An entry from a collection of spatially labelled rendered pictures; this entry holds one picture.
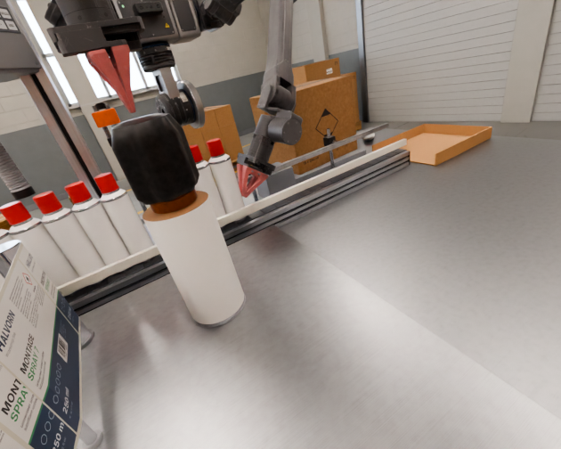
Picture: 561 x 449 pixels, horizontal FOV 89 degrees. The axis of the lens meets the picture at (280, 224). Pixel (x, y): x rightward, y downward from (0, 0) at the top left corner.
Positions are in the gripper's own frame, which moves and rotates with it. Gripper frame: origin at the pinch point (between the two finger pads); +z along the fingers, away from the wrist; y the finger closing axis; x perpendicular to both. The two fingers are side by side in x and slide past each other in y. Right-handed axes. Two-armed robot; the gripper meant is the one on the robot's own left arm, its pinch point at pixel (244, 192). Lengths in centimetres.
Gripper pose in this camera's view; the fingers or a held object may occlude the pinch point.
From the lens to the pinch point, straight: 74.1
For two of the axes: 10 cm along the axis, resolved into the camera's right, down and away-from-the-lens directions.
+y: 5.0, 3.1, -8.1
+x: 7.9, 2.3, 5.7
